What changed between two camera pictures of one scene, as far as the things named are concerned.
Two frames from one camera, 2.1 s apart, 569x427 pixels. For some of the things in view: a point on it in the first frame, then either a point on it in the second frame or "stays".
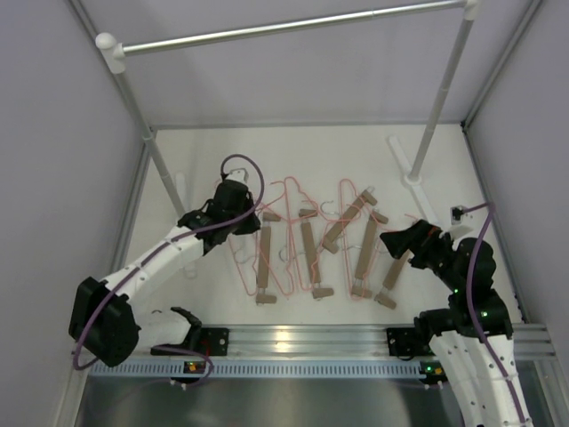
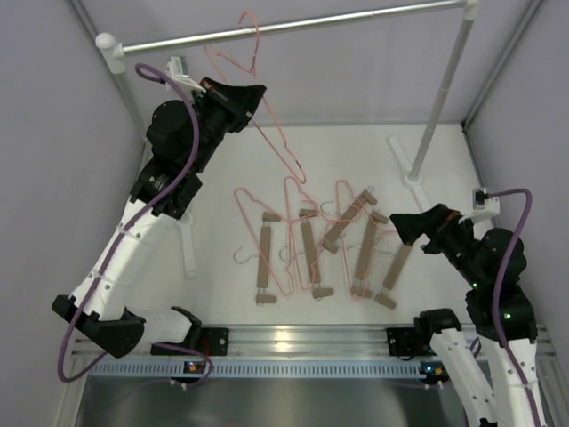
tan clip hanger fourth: [359, 288] stays
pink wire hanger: [245, 247] → [252, 68]
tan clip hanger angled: [364, 198] stays
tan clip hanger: [382, 297] stays
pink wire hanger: [360, 230] → [327, 220]
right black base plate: [405, 342] stays
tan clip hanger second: [317, 292] stays
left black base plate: [206, 341] stays
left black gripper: [251, 226] → [238, 102]
